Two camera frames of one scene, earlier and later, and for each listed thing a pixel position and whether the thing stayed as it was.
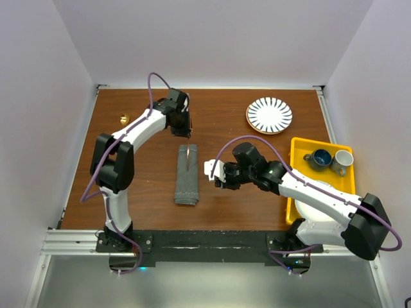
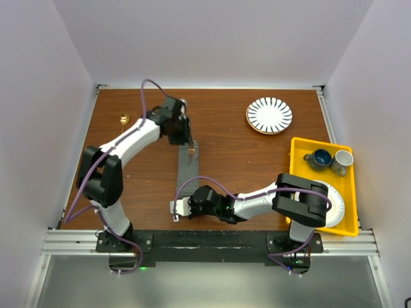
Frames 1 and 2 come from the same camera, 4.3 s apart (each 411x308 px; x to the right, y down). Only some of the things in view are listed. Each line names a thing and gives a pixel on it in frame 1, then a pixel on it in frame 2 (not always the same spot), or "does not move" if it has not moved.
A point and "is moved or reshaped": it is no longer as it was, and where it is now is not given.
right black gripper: x=227 y=185 -> x=193 y=212
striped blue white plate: x=269 y=115 does not move
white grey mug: x=342 y=158 does not move
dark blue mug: x=321 y=160 does not move
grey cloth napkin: x=186 y=191 does not move
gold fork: x=188 y=149 is moved or reshaped
